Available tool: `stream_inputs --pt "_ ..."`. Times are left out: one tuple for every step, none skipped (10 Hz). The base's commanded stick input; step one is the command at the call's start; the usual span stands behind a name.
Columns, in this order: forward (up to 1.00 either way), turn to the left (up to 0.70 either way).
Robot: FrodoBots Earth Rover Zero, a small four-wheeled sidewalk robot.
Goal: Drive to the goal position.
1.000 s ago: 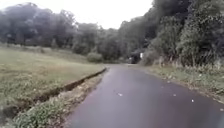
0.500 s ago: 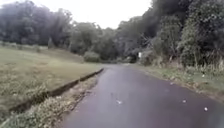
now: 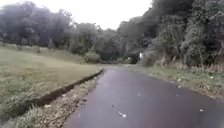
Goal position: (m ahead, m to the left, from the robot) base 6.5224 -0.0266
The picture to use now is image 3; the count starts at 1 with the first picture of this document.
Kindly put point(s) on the round green bush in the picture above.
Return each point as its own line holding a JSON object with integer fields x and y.
{"x": 92, "y": 57}

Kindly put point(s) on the white sign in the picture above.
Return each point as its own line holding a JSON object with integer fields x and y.
{"x": 141, "y": 55}

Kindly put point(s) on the dark wet asphalt path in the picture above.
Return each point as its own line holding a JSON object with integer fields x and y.
{"x": 133, "y": 100}

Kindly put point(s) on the concrete drainage ditch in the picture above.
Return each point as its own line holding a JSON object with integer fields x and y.
{"x": 63, "y": 90}

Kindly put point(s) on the wood of trees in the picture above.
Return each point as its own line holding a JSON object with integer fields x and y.
{"x": 173, "y": 30}

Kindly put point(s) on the leaf-strewn gravel strip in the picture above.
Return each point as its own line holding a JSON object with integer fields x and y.
{"x": 56, "y": 111}

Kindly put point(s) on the grass verge with leaves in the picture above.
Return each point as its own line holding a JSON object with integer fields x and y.
{"x": 193, "y": 78}

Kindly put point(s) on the grass field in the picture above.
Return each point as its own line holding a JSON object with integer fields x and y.
{"x": 30, "y": 70}

